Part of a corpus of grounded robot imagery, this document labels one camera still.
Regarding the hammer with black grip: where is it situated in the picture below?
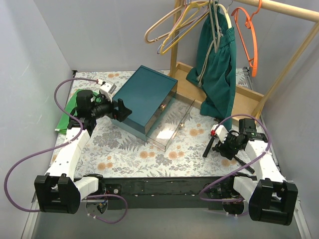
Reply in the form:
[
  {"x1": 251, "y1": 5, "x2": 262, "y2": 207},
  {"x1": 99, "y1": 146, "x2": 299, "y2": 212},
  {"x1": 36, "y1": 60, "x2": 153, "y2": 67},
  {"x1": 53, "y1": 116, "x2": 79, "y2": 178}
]
[{"x1": 202, "y1": 136, "x2": 215, "y2": 158}]

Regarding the teal drawer box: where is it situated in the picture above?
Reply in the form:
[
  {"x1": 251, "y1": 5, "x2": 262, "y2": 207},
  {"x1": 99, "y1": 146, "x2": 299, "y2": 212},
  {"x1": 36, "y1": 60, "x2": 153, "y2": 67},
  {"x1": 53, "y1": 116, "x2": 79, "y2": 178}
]
[{"x1": 111, "y1": 65, "x2": 177, "y2": 141}]

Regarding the black claw hammer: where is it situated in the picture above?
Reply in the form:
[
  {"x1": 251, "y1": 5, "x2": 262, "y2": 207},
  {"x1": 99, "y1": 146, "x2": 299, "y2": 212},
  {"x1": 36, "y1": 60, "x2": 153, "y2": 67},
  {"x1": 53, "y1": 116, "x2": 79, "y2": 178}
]
[{"x1": 233, "y1": 156, "x2": 255, "y2": 174}]

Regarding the clear acrylic drawer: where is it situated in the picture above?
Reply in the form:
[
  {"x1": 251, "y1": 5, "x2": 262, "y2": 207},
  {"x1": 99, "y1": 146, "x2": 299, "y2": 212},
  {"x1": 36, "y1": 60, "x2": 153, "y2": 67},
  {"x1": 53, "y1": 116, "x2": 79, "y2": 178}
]
[{"x1": 146, "y1": 96, "x2": 194, "y2": 151}]

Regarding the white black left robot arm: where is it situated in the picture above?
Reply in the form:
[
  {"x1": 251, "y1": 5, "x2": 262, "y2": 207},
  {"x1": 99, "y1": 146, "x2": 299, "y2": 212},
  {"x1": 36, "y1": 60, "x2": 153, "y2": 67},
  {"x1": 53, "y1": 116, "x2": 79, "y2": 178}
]
[{"x1": 34, "y1": 90, "x2": 132, "y2": 214}]

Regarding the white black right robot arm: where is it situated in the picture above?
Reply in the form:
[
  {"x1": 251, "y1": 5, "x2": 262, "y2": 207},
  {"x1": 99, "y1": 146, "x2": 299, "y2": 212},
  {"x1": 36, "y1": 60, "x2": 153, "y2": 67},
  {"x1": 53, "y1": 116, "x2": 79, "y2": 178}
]
[{"x1": 206, "y1": 118, "x2": 298, "y2": 226}]

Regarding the green folded cloth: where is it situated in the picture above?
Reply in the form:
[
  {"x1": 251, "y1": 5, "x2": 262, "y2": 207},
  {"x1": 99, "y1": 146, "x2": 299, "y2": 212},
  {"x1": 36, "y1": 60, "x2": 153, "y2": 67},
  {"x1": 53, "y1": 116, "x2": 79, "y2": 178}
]
[{"x1": 55, "y1": 89, "x2": 81, "y2": 135}]

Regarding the floral table mat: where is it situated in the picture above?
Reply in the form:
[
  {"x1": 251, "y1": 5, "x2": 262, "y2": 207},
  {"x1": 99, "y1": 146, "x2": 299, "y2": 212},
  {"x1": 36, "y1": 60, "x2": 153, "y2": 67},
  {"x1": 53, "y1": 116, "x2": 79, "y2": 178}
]
[{"x1": 48, "y1": 68, "x2": 277, "y2": 179}]

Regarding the wooden clothes rack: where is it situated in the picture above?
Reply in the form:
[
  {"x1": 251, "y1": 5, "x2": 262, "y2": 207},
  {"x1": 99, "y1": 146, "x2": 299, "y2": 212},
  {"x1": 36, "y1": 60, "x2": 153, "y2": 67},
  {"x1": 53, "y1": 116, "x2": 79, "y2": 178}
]
[{"x1": 155, "y1": 0, "x2": 319, "y2": 124}]

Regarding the lilac thin hanger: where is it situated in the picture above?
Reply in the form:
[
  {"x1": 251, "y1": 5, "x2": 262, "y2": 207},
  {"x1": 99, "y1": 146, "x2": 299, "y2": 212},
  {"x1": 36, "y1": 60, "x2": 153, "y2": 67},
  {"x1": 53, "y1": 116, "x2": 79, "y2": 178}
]
[{"x1": 157, "y1": 0, "x2": 199, "y2": 55}]

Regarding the beige wooden hanger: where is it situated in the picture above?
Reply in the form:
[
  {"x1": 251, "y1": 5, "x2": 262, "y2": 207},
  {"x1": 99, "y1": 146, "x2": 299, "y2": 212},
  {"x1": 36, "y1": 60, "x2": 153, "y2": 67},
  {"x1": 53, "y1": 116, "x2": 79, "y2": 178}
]
[{"x1": 144, "y1": 2, "x2": 200, "y2": 45}]

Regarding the orange plastic hanger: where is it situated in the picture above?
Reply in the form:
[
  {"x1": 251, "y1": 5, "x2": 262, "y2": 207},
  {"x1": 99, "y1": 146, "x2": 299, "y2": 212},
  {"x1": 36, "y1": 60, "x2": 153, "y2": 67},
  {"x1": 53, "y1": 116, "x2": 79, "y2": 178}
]
[{"x1": 231, "y1": 0, "x2": 262, "y2": 77}]

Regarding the yellow hanger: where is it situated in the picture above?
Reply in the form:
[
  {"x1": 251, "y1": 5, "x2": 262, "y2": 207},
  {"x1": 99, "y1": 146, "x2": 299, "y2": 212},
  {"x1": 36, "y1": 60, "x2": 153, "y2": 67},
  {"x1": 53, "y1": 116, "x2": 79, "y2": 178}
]
[{"x1": 157, "y1": 0, "x2": 211, "y2": 55}]

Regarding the cream white hanger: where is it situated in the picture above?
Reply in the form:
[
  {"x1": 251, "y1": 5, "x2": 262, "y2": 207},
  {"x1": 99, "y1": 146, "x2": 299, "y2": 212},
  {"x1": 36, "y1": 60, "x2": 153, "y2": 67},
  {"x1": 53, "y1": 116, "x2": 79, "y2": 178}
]
[{"x1": 215, "y1": 3, "x2": 232, "y2": 29}]

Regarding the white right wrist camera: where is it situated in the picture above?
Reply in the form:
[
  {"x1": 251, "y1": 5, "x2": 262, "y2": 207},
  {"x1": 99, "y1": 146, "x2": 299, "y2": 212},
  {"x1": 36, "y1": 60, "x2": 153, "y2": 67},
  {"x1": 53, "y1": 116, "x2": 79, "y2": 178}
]
[{"x1": 211, "y1": 124, "x2": 228, "y2": 143}]

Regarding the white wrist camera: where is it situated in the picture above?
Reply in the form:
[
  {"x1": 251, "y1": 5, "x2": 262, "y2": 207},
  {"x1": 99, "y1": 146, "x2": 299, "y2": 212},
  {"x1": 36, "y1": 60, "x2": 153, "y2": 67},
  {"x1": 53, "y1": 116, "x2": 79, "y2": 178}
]
[
  {"x1": 99, "y1": 80, "x2": 117, "y2": 103},
  {"x1": 211, "y1": 124, "x2": 228, "y2": 143}
]

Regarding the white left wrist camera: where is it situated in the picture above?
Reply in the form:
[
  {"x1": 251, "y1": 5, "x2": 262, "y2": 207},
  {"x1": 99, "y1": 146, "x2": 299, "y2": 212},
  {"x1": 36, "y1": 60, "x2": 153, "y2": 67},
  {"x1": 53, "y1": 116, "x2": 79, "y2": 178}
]
[{"x1": 99, "y1": 80, "x2": 117, "y2": 103}]

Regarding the dark green drawstring bag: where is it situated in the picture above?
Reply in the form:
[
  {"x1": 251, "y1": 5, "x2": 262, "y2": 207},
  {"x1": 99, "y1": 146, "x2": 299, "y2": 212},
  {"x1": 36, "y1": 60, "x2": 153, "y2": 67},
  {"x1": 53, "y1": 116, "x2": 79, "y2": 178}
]
[{"x1": 186, "y1": 3, "x2": 236, "y2": 121}]

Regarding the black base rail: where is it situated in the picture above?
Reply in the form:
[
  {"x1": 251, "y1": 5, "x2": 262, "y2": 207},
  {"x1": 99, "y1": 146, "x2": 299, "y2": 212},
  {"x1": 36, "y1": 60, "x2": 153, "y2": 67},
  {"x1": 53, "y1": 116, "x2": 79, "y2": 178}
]
[{"x1": 100, "y1": 176, "x2": 244, "y2": 213}]

